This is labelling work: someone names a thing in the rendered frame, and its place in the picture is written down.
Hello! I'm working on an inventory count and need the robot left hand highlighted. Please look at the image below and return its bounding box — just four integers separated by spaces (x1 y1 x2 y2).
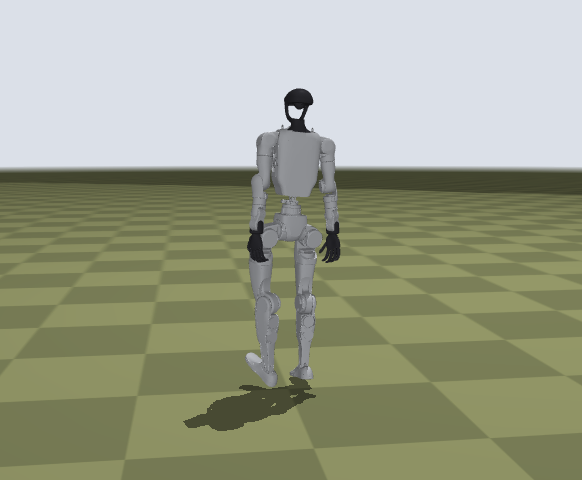
247 221 269 263

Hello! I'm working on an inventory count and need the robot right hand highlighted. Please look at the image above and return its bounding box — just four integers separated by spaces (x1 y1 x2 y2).
319 221 340 263

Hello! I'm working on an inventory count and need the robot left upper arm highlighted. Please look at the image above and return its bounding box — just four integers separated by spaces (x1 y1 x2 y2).
256 132 279 191

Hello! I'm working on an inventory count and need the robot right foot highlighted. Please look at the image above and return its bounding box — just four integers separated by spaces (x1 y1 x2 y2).
290 363 313 379

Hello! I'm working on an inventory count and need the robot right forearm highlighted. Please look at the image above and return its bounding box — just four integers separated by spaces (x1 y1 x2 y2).
323 182 340 231

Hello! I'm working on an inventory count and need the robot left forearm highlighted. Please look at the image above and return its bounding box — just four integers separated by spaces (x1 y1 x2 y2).
249 175 268 231

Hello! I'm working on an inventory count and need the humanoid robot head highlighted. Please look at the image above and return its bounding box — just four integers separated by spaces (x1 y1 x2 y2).
284 88 313 133

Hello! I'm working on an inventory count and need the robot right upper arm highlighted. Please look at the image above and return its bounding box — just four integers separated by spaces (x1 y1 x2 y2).
319 136 336 193

